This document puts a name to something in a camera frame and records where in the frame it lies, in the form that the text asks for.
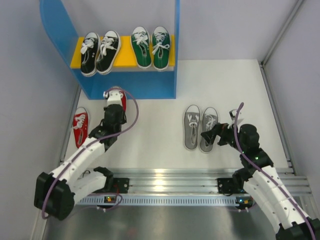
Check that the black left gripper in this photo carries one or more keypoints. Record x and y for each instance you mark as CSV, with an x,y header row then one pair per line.
x,y
122,116

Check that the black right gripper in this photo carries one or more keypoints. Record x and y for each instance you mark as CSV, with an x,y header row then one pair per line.
x,y
220,135

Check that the red canvas sneaker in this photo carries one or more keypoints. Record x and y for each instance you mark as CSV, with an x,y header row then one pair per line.
x,y
80,125
117,94

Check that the black canvas sneaker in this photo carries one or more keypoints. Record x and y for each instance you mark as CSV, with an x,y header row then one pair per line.
x,y
109,49
89,51

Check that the green canvas sneaker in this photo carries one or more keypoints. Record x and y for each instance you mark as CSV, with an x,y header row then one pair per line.
x,y
161,45
140,43

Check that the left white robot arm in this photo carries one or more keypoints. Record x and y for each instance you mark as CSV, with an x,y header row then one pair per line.
x,y
57,192

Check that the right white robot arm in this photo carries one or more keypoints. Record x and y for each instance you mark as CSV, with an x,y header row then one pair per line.
x,y
259,178

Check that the blue and yellow shoe shelf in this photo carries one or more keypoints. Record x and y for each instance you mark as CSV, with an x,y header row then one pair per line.
x,y
143,84

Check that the right grey canvas sneaker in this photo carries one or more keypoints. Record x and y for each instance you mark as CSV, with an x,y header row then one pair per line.
x,y
209,119

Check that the grey canvas sneaker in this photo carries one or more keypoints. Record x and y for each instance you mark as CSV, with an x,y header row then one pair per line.
x,y
209,119
191,123

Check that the left grey canvas sneaker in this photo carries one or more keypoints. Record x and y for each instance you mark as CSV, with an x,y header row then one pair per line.
x,y
191,123

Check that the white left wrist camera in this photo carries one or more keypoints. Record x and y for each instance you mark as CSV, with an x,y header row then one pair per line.
x,y
108,99

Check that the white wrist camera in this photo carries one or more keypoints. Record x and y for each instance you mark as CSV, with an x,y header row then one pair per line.
x,y
108,99
235,116

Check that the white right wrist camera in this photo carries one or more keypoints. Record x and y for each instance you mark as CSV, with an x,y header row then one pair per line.
x,y
235,116

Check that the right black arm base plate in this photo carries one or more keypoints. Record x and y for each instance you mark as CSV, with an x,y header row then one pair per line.
x,y
227,186

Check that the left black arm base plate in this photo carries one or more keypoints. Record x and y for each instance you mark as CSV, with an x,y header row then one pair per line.
x,y
116,185

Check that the aluminium rail frame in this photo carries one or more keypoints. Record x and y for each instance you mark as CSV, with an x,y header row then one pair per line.
x,y
165,166

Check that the perforated cable duct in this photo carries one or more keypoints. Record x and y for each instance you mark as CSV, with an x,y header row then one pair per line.
x,y
165,200

